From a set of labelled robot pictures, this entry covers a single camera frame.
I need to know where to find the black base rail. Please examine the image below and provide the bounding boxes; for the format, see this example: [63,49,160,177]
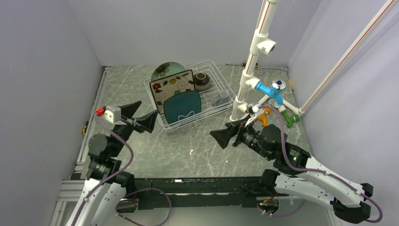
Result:
[135,177,280,210]

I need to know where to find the dark teal square plate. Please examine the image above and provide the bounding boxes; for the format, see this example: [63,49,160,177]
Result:
[164,91,202,124]

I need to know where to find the brown patterned ceramic bowl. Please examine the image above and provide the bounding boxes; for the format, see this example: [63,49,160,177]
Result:
[193,73,211,91]

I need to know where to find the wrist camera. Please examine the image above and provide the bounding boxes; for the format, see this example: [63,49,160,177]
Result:
[95,105,122,124]
[247,105,261,114]

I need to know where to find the orange pipe fitting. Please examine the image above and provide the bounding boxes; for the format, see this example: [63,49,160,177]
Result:
[245,108,271,128]

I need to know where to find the white wire dish rack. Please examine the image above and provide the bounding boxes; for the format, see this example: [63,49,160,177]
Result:
[144,60,236,132]

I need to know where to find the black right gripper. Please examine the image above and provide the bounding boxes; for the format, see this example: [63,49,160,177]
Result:
[210,114,272,160]

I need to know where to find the grey dotted ceramic mug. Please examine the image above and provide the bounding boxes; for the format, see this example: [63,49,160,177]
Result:
[211,91,230,107]

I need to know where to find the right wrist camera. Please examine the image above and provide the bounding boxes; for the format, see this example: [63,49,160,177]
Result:
[247,105,261,114]

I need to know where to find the brown rectangular floral plate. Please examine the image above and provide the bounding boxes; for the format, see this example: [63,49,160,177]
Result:
[149,70,195,114]

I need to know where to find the teal flower ceramic plate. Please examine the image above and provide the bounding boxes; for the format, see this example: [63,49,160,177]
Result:
[151,62,185,81]

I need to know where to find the green pipe fitting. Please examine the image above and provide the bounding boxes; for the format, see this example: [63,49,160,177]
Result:
[280,110,300,128]

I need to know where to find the white PVC pipe frame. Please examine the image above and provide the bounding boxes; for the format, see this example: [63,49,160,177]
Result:
[230,0,321,121]

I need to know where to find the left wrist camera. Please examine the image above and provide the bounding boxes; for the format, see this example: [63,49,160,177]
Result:
[95,105,122,124]

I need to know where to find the yellow handled screwdriver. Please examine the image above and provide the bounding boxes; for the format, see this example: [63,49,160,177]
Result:
[226,63,259,69]

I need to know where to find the white diagonal PVC pipe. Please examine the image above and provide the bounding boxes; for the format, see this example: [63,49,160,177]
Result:
[297,0,399,116]

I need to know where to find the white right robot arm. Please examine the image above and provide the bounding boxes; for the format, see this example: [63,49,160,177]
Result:
[210,119,374,224]

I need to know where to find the blue pipe valve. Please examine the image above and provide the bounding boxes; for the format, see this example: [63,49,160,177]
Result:
[255,80,286,106]

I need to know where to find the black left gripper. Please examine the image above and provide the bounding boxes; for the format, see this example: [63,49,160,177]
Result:
[110,101,158,157]

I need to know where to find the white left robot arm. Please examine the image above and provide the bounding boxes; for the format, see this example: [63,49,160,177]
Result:
[66,101,159,226]

